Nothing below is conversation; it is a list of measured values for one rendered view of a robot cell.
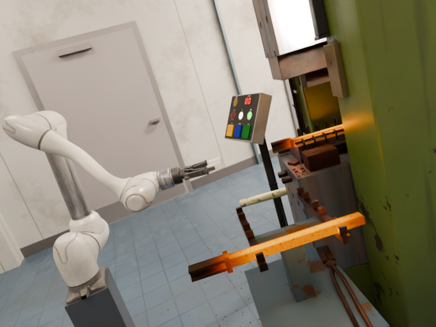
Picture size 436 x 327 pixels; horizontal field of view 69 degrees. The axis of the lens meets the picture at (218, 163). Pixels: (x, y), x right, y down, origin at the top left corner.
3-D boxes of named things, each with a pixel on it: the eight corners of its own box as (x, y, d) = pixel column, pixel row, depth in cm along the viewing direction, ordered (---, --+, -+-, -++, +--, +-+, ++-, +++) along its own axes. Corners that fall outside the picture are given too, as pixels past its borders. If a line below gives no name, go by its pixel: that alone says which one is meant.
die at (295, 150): (302, 163, 135) (297, 145, 133) (290, 152, 154) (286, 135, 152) (400, 135, 133) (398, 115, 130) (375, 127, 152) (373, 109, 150)
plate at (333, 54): (342, 98, 102) (333, 43, 97) (332, 96, 111) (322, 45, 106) (349, 96, 102) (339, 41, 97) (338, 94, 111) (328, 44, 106)
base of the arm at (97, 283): (65, 310, 141) (60, 300, 139) (71, 283, 161) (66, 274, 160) (106, 292, 145) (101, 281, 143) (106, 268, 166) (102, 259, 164)
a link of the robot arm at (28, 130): (43, 128, 131) (58, 122, 144) (-1, 109, 129) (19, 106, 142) (34, 156, 135) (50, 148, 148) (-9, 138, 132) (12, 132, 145)
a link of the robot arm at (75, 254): (59, 290, 146) (38, 250, 140) (76, 267, 164) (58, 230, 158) (92, 282, 145) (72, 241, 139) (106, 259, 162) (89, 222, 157)
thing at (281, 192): (241, 209, 186) (239, 202, 184) (241, 205, 191) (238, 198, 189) (315, 189, 183) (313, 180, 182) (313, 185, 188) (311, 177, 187)
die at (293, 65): (282, 80, 125) (276, 56, 123) (272, 79, 145) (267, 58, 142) (388, 48, 123) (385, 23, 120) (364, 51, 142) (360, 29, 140)
